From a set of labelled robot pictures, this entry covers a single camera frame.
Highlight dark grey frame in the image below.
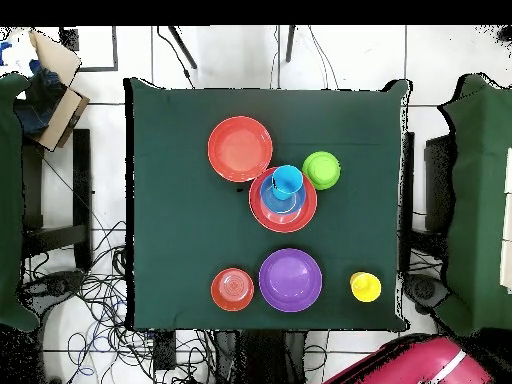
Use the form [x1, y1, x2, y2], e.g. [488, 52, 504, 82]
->
[59, 25, 120, 73]

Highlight black box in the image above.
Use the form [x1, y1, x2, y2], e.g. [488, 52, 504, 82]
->
[153, 329, 178, 372]

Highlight black stool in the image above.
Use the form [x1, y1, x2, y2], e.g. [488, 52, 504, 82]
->
[21, 128, 94, 273]

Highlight cardboard box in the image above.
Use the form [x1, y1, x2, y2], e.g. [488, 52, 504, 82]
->
[15, 29, 91, 153]

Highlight purple bowl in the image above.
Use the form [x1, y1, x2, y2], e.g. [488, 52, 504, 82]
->
[258, 248, 324, 313]

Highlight grey pedestal foot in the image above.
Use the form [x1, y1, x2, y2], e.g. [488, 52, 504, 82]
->
[19, 269, 87, 317]
[403, 273, 453, 313]

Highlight blue cup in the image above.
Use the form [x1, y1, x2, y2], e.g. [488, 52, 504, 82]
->
[271, 164, 304, 202]

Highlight large orange bowl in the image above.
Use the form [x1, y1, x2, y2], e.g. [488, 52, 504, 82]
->
[206, 115, 274, 184]
[248, 166, 319, 234]

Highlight green cloth covered table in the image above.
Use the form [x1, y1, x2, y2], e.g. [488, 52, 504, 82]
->
[435, 73, 512, 337]
[0, 73, 41, 333]

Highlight green bowl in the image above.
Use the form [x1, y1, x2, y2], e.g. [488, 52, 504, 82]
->
[301, 150, 342, 191]

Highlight black stand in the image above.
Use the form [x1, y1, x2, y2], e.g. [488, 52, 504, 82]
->
[423, 133, 457, 233]

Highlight small orange bowl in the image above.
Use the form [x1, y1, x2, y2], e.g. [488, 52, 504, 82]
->
[210, 267, 255, 312]

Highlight dark green tablecloth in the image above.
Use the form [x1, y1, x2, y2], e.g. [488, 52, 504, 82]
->
[124, 77, 413, 333]

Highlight black tripod leg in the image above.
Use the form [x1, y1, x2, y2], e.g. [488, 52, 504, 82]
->
[167, 25, 199, 70]
[284, 25, 297, 64]

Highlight tangle of black cables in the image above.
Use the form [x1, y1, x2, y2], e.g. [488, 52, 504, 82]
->
[19, 219, 219, 384]

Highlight yellow cup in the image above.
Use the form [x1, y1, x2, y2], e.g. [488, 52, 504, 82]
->
[350, 272, 383, 304]

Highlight blue cloth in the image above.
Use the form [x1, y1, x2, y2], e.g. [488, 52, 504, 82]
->
[13, 65, 67, 137]

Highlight small blue bowl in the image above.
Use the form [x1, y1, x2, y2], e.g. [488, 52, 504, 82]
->
[259, 174, 308, 215]

